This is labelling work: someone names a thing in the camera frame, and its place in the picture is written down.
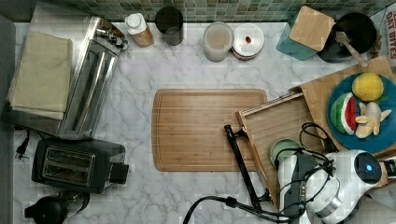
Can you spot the blue plate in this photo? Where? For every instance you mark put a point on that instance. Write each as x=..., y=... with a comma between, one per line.
x=372, y=143

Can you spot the black utensil holder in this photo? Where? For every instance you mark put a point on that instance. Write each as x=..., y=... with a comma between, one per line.
x=359, y=29

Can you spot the oat bites box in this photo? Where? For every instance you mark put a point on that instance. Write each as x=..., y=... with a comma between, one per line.
x=385, y=44

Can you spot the black power plug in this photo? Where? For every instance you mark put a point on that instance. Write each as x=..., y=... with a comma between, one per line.
x=21, y=149

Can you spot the toy banana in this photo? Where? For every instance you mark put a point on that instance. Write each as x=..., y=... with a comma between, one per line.
x=369, y=121

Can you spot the stainless toaster oven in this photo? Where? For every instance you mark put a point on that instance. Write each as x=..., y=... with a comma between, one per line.
x=97, y=44

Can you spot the wooden spatula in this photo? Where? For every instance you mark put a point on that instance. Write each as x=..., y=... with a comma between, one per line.
x=342, y=38

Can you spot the black drawer handle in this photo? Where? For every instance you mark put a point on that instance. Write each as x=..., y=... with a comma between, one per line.
x=232, y=138

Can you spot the folded olive green towel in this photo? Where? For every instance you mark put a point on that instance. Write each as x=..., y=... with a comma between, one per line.
x=41, y=84

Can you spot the teal canister wooden lid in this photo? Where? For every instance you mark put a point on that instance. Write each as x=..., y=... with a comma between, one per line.
x=306, y=34

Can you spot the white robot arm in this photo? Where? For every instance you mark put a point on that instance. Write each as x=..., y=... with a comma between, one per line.
x=326, y=188

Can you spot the toy watermelon slice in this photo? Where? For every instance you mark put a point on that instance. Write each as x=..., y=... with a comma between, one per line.
x=343, y=111

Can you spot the glass jar of cereal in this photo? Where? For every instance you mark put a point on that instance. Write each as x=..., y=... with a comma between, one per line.
x=218, y=40

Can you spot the black two-slot toaster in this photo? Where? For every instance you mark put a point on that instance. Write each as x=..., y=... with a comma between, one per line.
x=86, y=165

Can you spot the yellow toy lemon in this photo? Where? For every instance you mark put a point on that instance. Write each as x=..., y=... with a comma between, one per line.
x=368, y=86

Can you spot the orange bottle white cap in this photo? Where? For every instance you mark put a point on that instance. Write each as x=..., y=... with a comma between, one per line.
x=139, y=30

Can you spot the bamboo cutting board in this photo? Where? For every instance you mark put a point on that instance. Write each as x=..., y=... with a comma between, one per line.
x=187, y=127

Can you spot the wooden drawer cabinet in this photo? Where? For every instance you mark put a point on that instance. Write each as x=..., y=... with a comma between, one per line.
x=318, y=91

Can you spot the white pink lidded bowl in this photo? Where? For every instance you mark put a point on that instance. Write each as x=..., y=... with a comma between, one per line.
x=248, y=41

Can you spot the wooden drawer box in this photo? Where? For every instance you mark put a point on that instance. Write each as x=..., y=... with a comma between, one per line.
x=265, y=124

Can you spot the black tumbler cup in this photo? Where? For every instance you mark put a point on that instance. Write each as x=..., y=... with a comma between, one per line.
x=169, y=21

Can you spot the black electric kettle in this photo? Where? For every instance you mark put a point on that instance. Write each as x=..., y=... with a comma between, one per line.
x=58, y=207

